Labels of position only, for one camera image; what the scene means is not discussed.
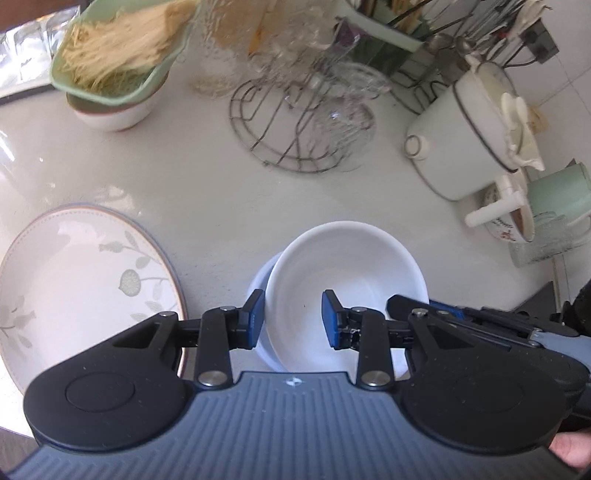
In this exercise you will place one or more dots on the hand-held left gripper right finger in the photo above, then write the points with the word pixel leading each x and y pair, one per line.
pixel 330 323

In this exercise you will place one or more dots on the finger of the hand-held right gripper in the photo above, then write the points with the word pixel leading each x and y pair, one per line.
pixel 489 325

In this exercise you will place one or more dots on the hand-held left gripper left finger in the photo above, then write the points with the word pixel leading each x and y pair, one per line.
pixel 256 323

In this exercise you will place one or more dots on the blue-rimmed floral plate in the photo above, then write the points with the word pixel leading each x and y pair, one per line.
pixel 181 300

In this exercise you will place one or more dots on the brown-rimmed floral plate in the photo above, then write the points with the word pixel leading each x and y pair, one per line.
pixel 69 300

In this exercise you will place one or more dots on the person's right hand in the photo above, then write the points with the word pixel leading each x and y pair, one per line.
pixel 575 452

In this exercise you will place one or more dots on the clear glass container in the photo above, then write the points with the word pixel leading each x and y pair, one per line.
pixel 540 251

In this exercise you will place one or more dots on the floral ceramic cup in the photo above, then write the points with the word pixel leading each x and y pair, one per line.
pixel 503 228

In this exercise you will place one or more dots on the green mug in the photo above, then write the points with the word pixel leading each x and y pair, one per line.
pixel 563 198

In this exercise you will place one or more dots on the white ceramic pot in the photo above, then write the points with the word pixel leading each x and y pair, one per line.
pixel 457 152

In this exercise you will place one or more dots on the inverted glass cup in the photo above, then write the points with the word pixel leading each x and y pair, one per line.
pixel 344 115

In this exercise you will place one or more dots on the white bowl with brown rim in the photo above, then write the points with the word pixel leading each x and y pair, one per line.
pixel 115 115

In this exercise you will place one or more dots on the green plastic colander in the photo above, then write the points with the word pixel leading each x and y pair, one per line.
pixel 152 87

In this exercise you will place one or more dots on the green utensil holder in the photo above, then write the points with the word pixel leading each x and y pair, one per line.
pixel 392 50

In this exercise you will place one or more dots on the black power socket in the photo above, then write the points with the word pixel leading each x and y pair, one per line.
pixel 540 41

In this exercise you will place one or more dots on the stack of glass tumblers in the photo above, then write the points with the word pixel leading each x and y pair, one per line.
pixel 300 32

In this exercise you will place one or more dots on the row of hanging utensils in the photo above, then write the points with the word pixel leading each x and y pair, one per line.
pixel 489 18

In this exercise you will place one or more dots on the dried noodles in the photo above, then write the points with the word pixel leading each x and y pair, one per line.
pixel 120 41

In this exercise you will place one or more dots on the white drip tray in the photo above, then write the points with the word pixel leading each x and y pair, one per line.
pixel 23 90

